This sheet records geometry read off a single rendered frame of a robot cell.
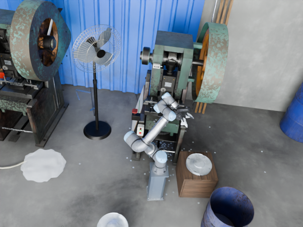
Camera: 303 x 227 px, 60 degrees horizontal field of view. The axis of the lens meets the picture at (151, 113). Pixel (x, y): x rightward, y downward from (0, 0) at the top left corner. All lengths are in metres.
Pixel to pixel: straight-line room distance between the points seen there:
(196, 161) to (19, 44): 2.15
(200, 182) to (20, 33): 2.31
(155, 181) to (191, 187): 0.45
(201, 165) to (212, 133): 1.07
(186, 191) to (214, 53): 1.54
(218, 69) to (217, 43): 0.24
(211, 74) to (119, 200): 1.68
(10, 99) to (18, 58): 0.81
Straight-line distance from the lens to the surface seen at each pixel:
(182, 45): 2.75
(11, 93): 3.50
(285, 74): 4.57
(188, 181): 2.95
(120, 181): 3.23
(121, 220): 2.70
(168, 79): 2.85
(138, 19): 3.88
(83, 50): 2.89
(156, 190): 2.97
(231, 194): 2.92
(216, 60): 2.47
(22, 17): 2.78
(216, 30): 2.61
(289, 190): 3.79
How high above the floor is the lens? 2.65
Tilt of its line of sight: 40 degrees down
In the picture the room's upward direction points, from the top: 7 degrees clockwise
